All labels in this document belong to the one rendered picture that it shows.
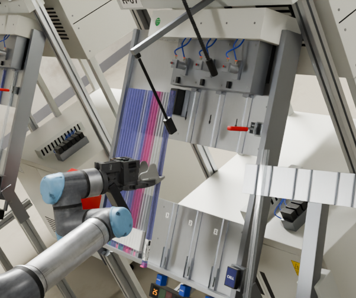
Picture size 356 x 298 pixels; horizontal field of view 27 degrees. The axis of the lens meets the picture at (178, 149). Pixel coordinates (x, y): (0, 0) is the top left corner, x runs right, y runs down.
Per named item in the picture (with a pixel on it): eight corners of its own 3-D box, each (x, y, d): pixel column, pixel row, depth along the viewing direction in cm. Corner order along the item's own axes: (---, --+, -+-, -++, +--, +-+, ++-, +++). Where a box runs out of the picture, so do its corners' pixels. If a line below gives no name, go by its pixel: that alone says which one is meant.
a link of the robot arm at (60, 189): (40, 208, 190) (36, 175, 190) (77, 201, 196) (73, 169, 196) (54, 207, 183) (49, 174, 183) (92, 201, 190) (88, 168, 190)
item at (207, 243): (239, 298, 191) (230, 298, 189) (105, 240, 243) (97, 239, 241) (253, 226, 191) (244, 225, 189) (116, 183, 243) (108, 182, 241)
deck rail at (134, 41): (111, 243, 245) (96, 243, 241) (108, 242, 246) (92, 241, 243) (152, 33, 244) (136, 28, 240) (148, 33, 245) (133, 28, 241)
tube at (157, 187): (146, 267, 209) (143, 267, 208) (143, 266, 210) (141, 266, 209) (176, 91, 207) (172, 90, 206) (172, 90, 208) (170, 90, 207)
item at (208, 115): (273, 159, 192) (259, 156, 189) (132, 130, 244) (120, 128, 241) (297, 35, 191) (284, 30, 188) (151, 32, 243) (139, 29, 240)
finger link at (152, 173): (170, 161, 205) (141, 165, 200) (170, 182, 206) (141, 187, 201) (164, 160, 207) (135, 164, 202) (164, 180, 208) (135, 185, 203)
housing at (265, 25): (297, 51, 192) (259, 38, 184) (183, 47, 231) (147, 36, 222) (303, 20, 192) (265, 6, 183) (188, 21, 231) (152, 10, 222)
